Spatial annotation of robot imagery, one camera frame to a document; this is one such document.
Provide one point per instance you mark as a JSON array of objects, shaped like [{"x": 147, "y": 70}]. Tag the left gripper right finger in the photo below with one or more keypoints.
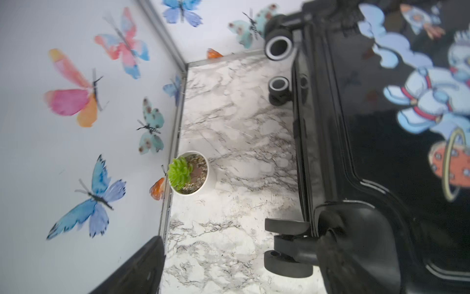
[{"x": 366, "y": 264}]

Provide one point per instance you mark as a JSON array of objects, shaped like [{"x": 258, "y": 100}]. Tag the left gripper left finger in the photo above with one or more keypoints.
[{"x": 141, "y": 274}]

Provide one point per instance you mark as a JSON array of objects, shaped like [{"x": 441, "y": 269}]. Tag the silver black space suitcase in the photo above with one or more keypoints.
[{"x": 381, "y": 103}]

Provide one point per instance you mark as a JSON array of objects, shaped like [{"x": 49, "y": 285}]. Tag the small succulent in white pot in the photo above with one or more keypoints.
[{"x": 189, "y": 174}]

